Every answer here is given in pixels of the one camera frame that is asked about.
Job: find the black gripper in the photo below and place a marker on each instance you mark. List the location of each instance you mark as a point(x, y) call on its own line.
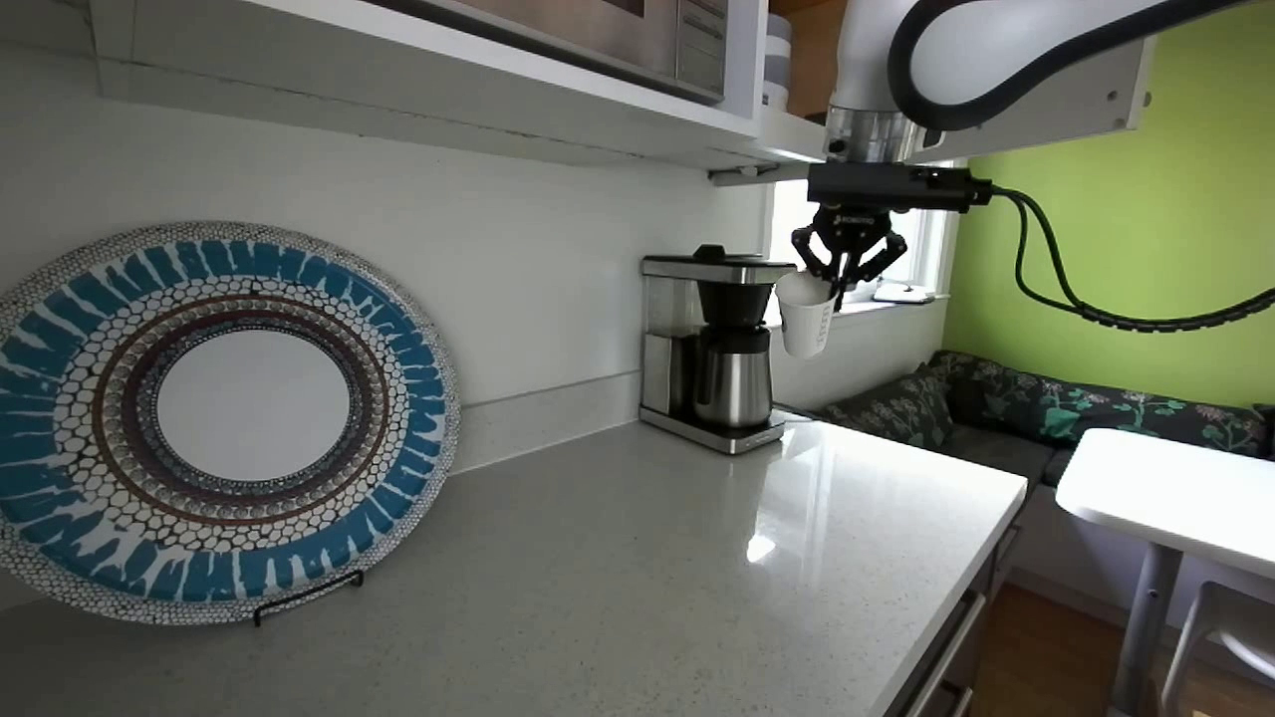
point(859, 223)

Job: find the white paper cup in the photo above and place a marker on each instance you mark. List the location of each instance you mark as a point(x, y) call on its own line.
point(803, 321)

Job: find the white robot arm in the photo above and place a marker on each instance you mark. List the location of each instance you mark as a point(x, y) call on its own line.
point(871, 63)

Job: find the white cabinet door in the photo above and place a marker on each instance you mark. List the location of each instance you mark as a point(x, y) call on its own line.
point(1062, 102)

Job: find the dark base cabinet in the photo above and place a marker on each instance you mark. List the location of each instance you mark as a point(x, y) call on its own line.
point(964, 638)

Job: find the white framed window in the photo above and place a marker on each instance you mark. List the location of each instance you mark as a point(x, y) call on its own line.
point(924, 259)

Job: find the steel black coffee maker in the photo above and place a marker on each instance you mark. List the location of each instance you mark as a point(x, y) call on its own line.
point(723, 360)

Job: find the dark floral patterned cushion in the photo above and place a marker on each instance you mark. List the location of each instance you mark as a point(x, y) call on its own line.
point(1062, 403)

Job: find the steel microwave oven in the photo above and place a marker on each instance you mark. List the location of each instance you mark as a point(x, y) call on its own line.
point(585, 34)

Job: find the white table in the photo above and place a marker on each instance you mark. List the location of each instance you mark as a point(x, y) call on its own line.
point(1182, 499)

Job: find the grey chair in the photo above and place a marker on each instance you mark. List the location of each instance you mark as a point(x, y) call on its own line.
point(1229, 649)

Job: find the blue patterned decorative plate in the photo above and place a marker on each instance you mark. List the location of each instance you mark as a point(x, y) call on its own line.
point(80, 399)

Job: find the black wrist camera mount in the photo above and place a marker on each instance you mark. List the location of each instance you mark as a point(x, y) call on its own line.
point(920, 187)

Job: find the white wall cabinet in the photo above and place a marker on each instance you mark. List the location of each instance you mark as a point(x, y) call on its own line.
point(401, 82)

